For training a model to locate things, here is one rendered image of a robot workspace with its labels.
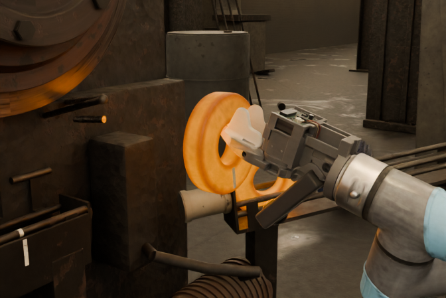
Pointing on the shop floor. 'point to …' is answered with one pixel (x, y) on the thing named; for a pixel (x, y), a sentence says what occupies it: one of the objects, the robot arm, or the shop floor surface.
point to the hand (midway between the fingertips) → (222, 131)
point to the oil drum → (209, 65)
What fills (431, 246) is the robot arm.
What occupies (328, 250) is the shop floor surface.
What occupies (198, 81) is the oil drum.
